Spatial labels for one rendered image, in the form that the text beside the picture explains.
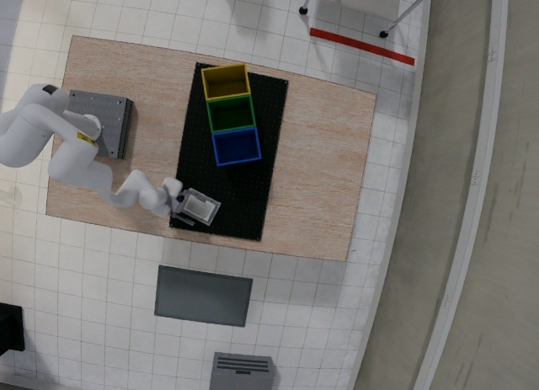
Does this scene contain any green open-top bin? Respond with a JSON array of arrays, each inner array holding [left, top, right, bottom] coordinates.
[[206, 94, 256, 134]]

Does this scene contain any yellow open-top bin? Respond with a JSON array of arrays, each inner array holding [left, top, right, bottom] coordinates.
[[201, 63, 251, 101]]

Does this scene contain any blue bin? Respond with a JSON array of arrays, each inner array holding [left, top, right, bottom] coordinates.
[[211, 126, 262, 166]]

